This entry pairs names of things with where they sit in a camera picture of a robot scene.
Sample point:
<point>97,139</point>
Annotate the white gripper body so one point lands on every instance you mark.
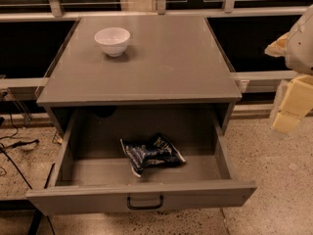
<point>302,51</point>

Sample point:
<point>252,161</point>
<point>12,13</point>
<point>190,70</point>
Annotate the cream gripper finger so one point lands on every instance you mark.
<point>278,47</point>
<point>296,104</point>

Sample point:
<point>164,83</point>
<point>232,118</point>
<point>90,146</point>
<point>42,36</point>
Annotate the blue chip bag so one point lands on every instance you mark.
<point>157,151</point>

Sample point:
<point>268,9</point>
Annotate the grey drawer cabinet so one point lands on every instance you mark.
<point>170,59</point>

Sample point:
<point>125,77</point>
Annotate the open grey top drawer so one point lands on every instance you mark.
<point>92,174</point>

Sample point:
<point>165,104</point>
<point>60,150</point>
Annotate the white ceramic bowl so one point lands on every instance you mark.
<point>113,40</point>

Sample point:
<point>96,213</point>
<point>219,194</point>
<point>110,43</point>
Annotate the grey metal railing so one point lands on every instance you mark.
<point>260,79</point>

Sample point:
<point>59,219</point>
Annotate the black drawer handle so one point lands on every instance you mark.
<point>146,204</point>

